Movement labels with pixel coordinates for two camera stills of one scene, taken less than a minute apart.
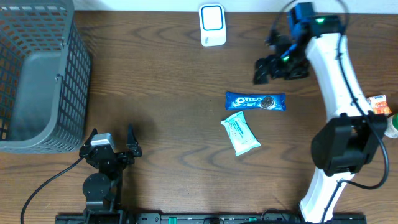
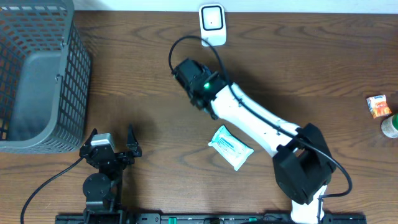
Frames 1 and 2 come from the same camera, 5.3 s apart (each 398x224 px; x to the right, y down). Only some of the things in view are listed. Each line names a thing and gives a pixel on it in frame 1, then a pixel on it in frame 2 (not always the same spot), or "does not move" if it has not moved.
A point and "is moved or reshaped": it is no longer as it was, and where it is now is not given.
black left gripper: [132, 149] does not move
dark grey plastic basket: [45, 73] does not move
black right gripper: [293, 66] → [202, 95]
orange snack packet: [379, 104] does not move
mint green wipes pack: [239, 134] is moved or reshaped
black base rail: [157, 218] does not move
